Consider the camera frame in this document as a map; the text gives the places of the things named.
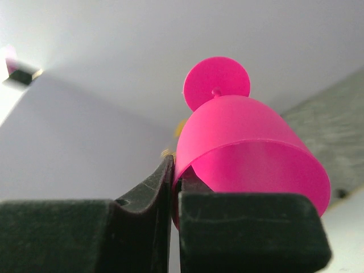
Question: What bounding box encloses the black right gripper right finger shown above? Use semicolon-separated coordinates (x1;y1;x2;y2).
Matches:
176;179;332;272

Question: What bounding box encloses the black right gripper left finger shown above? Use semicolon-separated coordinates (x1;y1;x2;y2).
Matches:
1;156;174;272

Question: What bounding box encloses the gold wire wine glass rack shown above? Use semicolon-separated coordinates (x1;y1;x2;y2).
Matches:
161;119;187;160

